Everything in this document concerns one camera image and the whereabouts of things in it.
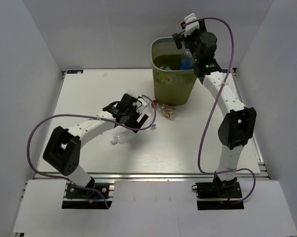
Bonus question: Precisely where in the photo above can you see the clear square bottle yellow label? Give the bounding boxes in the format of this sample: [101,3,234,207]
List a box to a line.
[157,64,172,85]

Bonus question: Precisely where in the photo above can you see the crushed bottle red label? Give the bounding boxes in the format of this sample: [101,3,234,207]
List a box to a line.
[152,100,176,120]

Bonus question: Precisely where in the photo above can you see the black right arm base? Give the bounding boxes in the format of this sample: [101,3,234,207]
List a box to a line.
[191,182,244,211]

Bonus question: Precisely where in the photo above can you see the green mesh waste bin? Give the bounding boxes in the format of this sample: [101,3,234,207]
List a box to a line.
[151,37,196,106]

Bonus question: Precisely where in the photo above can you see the clear ribbed bottle blue cap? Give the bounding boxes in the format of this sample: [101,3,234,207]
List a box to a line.
[140,94,156,130]

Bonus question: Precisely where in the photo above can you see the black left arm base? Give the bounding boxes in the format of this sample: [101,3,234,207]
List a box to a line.
[62,183,114,210]

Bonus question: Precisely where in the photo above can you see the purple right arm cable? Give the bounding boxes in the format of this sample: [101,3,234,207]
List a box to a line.
[184,17,257,204]

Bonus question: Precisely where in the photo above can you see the clear slim bottle white cap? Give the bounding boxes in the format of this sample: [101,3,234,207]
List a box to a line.
[111,129,135,145]

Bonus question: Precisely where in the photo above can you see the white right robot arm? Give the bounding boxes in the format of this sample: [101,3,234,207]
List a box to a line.
[182,14,256,197]

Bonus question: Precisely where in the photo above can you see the blue sticker left corner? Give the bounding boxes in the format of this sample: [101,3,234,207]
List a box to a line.
[66,70,84,74]

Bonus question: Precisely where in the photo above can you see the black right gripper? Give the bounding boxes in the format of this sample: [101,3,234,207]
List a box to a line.
[172,18,207,63]

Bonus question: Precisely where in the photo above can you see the clear bottle blue label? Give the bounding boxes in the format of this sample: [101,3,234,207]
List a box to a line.
[180,48,193,70]

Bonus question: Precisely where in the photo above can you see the aluminium table edge rail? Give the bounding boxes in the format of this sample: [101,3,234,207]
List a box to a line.
[33,172,218,181]

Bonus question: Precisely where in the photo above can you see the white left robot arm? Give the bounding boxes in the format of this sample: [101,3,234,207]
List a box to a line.
[42,93,157,197]

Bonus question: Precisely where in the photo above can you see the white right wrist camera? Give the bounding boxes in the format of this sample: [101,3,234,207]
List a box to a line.
[181,13,200,38]

